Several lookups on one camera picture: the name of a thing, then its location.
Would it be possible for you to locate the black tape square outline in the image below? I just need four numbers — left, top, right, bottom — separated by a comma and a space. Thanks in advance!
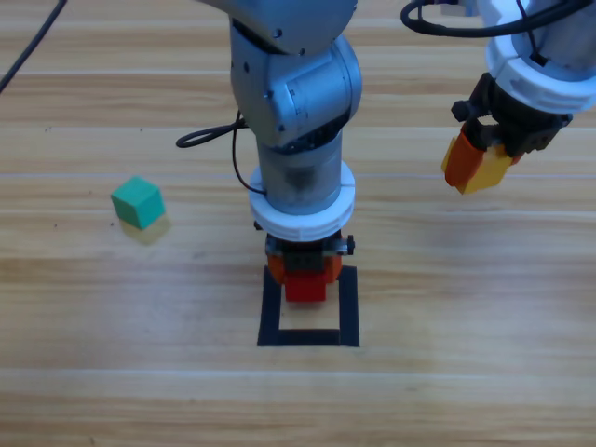
256, 265, 360, 348

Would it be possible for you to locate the red cube block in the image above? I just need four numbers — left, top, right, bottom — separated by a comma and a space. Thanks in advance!
283, 272, 328, 304

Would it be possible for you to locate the thick black camera cable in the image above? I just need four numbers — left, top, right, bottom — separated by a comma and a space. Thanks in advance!
400, 0, 530, 39

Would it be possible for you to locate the green cube block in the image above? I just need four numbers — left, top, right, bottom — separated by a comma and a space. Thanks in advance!
110, 175, 167, 231

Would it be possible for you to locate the thin black wire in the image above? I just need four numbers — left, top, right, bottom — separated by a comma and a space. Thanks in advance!
231, 110, 269, 195
514, 0, 549, 66

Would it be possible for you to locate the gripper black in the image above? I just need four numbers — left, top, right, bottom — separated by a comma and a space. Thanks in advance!
440, 72, 575, 191
264, 234, 357, 287

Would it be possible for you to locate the looped black cable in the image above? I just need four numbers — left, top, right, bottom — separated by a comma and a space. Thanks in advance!
175, 110, 249, 150

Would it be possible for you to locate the yellow cube block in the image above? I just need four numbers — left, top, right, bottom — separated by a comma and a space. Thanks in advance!
458, 142, 512, 196

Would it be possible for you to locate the long black cable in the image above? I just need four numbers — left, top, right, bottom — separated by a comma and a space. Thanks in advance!
0, 0, 67, 93

